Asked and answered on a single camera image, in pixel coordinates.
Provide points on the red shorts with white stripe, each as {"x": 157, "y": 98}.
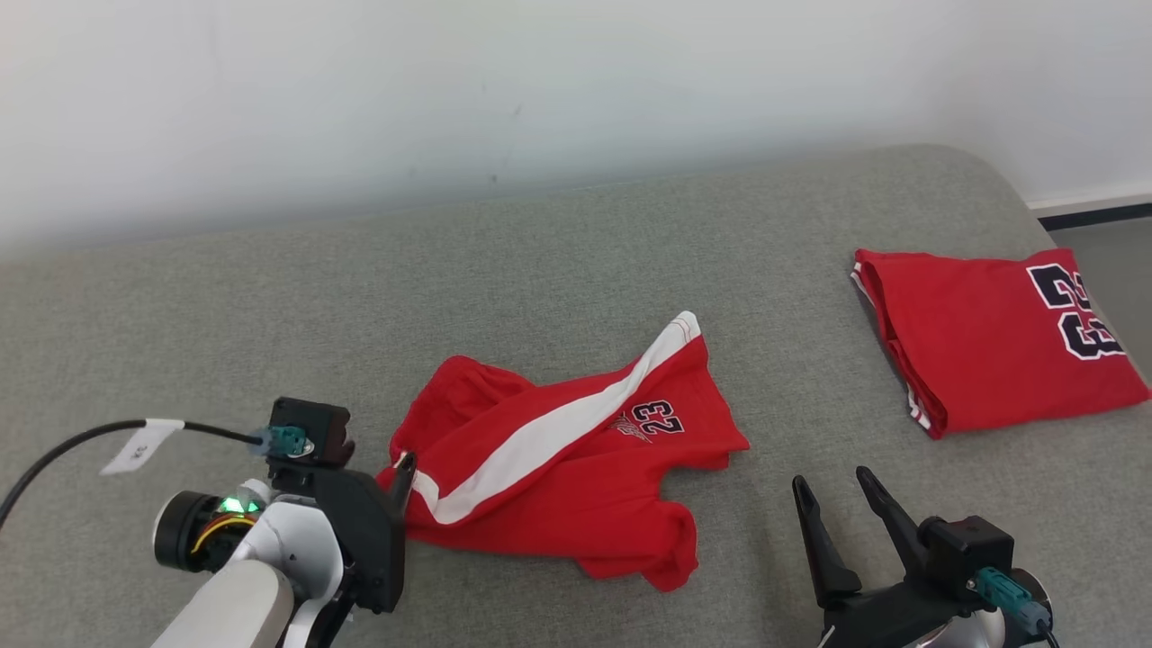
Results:
{"x": 576, "y": 486}

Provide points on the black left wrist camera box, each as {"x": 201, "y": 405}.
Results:
{"x": 315, "y": 427}

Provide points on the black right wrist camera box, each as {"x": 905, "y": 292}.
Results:
{"x": 967, "y": 544}

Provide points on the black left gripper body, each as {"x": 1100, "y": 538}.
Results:
{"x": 364, "y": 540}

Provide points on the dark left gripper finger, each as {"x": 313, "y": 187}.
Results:
{"x": 404, "y": 486}

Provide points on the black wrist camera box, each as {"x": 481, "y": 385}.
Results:
{"x": 967, "y": 544}
{"x": 315, "y": 427}

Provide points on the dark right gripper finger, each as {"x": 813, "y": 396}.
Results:
{"x": 828, "y": 567}
{"x": 895, "y": 522}

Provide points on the teal camera connector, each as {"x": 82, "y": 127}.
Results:
{"x": 1008, "y": 598}
{"x": 286, "y": 441}

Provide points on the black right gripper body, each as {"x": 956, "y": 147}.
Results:
{"x": 886, "y": 621}

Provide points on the red and white jersey shirt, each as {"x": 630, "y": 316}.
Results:
{"x": 972, "y": 351}

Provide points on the teal left camera connector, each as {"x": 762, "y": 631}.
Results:
{"x": 286, "y": 441}

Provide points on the teal right camera connector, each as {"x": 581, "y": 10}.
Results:
{"x": 1008, "y": 598}

